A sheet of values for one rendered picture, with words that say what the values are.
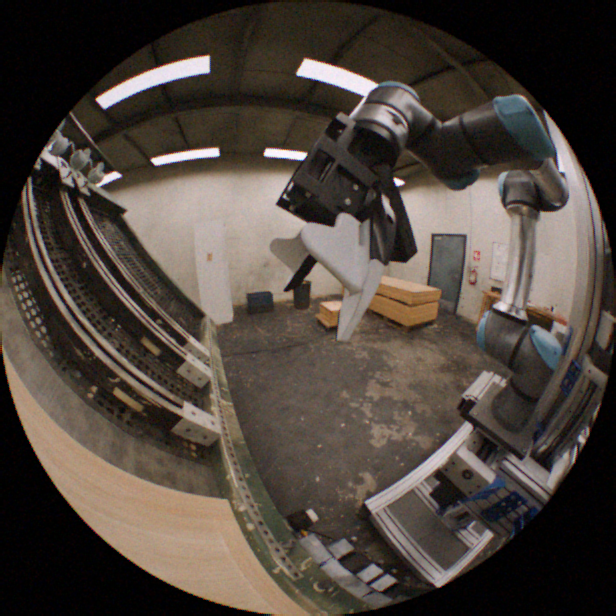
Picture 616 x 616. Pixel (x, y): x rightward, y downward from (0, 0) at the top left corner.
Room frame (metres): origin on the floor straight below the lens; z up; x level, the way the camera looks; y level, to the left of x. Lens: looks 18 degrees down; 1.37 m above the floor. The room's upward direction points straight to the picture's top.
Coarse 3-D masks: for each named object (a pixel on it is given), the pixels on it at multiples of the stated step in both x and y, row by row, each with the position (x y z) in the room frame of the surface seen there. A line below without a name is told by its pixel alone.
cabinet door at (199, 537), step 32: (32, 416) -0.06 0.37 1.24; (64, 448) -0.04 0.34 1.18; (64, 480) -0.09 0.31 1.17; (96, 480) -0.04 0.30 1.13; (128, 480) 0.01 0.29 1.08; (96, 512) -0.09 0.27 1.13; (128, 512) -0.05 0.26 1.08; (160, 512) -0.02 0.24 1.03; (192, 512) 0.02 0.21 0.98; (224, 512) 0.05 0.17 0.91; (128, 544) -0.11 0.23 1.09; (160, 544) -0.08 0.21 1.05; (192, 544) -0.05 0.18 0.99; (224, 544) -0.03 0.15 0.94; (160, 576) -0.15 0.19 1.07; (192, 576) -0.13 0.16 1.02; (224, 576) -0.11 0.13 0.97; (256, 576) -0.10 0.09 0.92; (256, 608) -0.19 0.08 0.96; (288, 608) -0.19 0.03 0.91
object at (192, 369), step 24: (48, 192) 0.16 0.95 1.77; (72, 216) 0.28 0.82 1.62; (72, 240) 0.27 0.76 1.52; (96, 264) 0.33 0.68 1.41; (96, 288) 0.32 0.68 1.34; (120, 288) 0.40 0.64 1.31; (120, 312) 0.36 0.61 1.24; (168, 336) 0.48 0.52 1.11; (168, 360) 0.43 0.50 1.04; (192, 360) 0.49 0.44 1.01
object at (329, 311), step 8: (320, 304) 3.29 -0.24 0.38; (328, 304) 3.23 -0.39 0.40; (336, 304) 3.23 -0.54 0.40; (320, 312) 3.33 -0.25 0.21; (328, 312) 2.98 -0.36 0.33; (336, 312) 2.88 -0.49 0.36; (320, 320) 3.10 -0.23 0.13; (328, 320) 2.95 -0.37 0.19; (336, 320) 2.90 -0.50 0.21; (328, 328) 2.88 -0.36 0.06
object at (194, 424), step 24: (24, 192) 0.00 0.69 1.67; (24, 216) 0.02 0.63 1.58; (24, 240) 0.03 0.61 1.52; (24, 264) 0.03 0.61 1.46; (48, 264) 0.11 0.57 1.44; (48, 288) 0.10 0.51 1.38; (48, 312) 0.09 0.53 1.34; (72, 312) 0.15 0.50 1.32; (72, 336) 0.12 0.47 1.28; (96, 336) 0.18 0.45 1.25; (96, 360) 0.15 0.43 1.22; (120, 360) 0.20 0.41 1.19; (120, 384) 0.16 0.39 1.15; (144, 384) 0.22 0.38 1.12; (144, 408) 0.18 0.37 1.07; (168, 408) 0.21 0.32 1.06; (192, 408) 0.27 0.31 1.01; (192, 432) 0.22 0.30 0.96; (216, 432) 0.25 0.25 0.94
